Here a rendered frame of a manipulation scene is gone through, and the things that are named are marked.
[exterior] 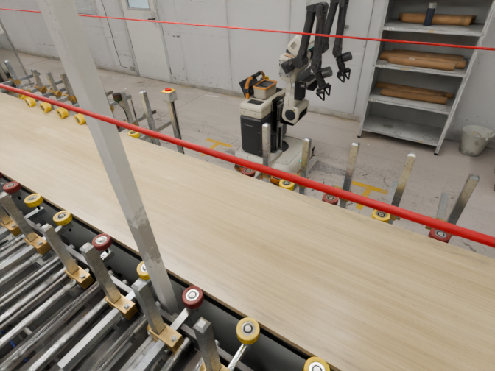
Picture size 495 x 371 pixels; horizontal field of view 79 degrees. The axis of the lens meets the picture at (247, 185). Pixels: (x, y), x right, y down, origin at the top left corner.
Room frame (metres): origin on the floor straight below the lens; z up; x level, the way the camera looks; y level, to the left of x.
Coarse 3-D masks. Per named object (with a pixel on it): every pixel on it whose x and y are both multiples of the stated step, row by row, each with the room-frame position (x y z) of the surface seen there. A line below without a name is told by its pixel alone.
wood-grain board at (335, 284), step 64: (0, 128) 2.23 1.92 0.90; (64, 128) 2.16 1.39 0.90; (64, 192) 1.35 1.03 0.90; (192, 192) 1.28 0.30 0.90; (256, 192) 1.25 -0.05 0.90; (192, 256) 0.84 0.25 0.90; (256, 256) 0.82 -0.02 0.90; (320, 256) 0.80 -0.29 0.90; (384, 256) 0.78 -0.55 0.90; (448, 256) 0.77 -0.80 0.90; (256, 320) 0.54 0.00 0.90; (320, 320) 0.53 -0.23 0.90; (384, 320) 0.52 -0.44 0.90; (448, 320) 0.50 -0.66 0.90
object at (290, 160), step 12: (288, 144) 2.77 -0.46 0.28; (300, 144) 2.75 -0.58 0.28; (312, 144) 2.76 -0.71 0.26; (240, 156) 2.64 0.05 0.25; (252, 156) 2.58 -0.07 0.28; (288, 156) 2.54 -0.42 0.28; (300, 156) 2.54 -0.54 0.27; (240, 168) 2.63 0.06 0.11; (276, 168) 2.39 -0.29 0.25; (288, 168) 2.35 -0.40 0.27; (300, 168) 2.50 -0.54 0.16; (276, 180) 2.38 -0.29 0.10
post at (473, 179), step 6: (474, 174) 0.99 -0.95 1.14; (468, 180) 0.98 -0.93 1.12; (474, 180) 0.97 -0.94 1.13; (468, 186) 0.97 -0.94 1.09; (474, 186) 0.96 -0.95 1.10; (462, 192) 0.98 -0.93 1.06; (468, 192) 0.97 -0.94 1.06; (462, 198) 0.97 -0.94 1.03; (468, 198) 0.96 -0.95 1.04; (456, 204) 0.98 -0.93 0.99; (462, 204) 0.97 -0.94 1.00; (456, 210) 0.97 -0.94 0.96; (462, 210) 0.96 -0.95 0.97; (450, 216) 0.98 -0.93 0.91; (456, 216) 0.97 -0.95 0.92; (450, 222) 0.97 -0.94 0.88; (456, 222) 0.96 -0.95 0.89
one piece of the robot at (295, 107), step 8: (280, 56) 2.58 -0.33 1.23; (288, 56) 2.54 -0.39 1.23; (296, 72) 2.50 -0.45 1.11; (288, 80) 2.59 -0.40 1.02; (296, 80) 2.55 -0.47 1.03; (288, 88) 2.60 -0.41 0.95; (288, 96) 2.55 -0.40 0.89; (288, 104) 2.55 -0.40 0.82; (296, 104) 2.54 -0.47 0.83; (304, 104) 2.59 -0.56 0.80; (288, 112) 2.54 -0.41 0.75; (296, 112) 2.50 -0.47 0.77; (288, 120) 2.55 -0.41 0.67; (296, 120) 2.50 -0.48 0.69
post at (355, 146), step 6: (354, 144) 1.26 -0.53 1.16; (354, 150) 1.25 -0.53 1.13; (354, 156) 1.25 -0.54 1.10; (348, 162) 1.26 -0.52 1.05; (354, 162) 1.24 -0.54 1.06; (348, 168) 1.26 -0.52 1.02; (354, 168) 1.26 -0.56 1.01; (348, 174) 1.25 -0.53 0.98; (348, 180) 1.25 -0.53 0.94; (348, 186) 1.25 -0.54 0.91; (342, 204) 1.26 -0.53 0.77
